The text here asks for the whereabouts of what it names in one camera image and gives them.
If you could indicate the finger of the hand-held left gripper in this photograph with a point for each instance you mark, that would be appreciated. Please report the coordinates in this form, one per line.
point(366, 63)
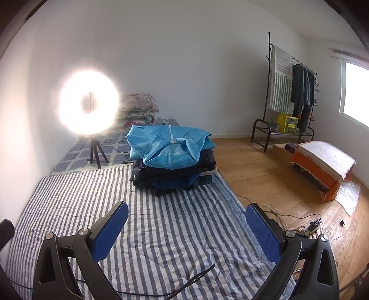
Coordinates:
point(5, 230)

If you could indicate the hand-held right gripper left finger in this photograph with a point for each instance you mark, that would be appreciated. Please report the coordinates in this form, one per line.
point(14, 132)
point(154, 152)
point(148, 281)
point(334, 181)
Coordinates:
point(109, 233)

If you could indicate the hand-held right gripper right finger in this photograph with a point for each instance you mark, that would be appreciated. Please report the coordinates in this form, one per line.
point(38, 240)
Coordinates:
point(262, 233)

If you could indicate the light blue coat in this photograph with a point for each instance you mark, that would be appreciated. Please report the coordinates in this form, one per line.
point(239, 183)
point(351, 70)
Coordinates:
point(170, 157)

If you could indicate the stack of dark folded clothes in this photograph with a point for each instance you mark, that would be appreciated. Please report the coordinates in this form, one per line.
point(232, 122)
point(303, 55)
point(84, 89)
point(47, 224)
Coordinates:
point(173, 178)

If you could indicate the hanging dark clothes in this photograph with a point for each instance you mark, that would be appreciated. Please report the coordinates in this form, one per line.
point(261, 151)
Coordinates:
point(301, 92)

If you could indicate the black clothes rack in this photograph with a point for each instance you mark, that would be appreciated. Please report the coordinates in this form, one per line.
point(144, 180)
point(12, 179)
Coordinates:
point(270, 46)

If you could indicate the white power strip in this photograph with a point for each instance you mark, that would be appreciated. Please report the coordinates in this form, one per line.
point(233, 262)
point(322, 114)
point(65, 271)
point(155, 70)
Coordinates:
point(305, 230)

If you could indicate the striped blanket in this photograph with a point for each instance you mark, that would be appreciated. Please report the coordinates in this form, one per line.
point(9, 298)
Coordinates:
point(173, 225)

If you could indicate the cardboard box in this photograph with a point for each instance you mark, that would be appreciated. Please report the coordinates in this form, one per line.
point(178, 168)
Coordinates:
point(281, 155)

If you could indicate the orange box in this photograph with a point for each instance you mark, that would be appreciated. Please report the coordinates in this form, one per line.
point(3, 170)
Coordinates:
point(311, 167)

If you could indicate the black tripod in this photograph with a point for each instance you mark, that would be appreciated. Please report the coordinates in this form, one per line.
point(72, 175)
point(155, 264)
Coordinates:
point(93, 150)

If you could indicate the blue checked blanket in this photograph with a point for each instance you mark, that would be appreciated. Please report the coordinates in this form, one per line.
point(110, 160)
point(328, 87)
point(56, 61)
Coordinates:
point(75, 153)

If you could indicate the small dark box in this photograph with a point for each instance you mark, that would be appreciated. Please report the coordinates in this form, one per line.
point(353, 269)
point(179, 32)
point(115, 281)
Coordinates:
point(291, 147)

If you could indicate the clear bubble wrap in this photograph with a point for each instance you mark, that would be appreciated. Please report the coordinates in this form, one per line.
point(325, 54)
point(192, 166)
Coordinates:
point(348, 196)

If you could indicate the white cloth cover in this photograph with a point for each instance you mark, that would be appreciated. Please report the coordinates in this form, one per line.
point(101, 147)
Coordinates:
point(325, 155)

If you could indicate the small grey pot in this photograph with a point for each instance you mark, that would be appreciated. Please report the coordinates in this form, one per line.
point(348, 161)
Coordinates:
point(274, 126)

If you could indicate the yellow crate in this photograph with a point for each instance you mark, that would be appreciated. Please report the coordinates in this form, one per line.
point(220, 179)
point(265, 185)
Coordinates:
point(288, 124)

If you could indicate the folded floral quilts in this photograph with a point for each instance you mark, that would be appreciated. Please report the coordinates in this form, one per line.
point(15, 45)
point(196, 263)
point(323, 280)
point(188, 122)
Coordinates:
point(138, 106)

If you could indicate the hanging striped cloth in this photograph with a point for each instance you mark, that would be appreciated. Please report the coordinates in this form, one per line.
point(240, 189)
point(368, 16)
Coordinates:
point(279, 89)

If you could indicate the window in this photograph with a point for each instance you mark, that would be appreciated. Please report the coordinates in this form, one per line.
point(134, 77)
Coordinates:
point(357, 92)

